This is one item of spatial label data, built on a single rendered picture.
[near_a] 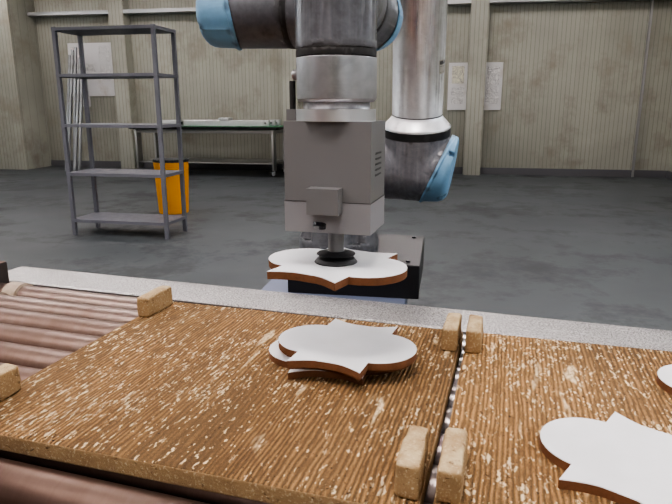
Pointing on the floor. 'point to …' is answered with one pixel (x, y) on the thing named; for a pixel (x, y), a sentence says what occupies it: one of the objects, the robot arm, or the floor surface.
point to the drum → (172, 186)
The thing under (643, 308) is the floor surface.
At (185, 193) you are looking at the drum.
